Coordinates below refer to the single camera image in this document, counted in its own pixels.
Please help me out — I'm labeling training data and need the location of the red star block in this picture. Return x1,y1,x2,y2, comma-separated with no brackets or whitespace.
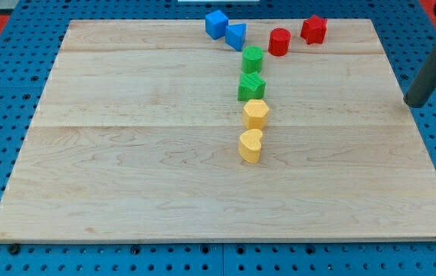
300,15,328,44

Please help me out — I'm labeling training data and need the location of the green star block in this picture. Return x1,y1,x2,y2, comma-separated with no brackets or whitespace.
238,71,266,101

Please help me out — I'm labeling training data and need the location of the wooden board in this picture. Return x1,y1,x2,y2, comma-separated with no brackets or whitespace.
0,19,436,244

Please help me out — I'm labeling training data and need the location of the green cylinder block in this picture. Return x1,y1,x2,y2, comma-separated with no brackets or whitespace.
241,46,264,74

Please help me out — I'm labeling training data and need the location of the blue cube block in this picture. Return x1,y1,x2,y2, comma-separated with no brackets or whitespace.
205,10,228,40

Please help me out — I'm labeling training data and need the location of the grey cylindrical pointer tool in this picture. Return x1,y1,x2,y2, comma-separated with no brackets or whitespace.
403,43,436,108

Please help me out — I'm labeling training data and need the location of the blue triangle block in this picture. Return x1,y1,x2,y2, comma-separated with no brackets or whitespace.
225,23,247,51

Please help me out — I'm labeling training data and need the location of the red cylinder block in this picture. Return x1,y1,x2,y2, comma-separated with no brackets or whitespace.
268,28,291,57

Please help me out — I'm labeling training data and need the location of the yellow heart block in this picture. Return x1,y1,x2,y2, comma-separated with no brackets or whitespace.
238,129,263,163

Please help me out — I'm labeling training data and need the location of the yellow hexagon block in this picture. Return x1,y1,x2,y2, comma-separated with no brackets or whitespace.
242,99,270,130

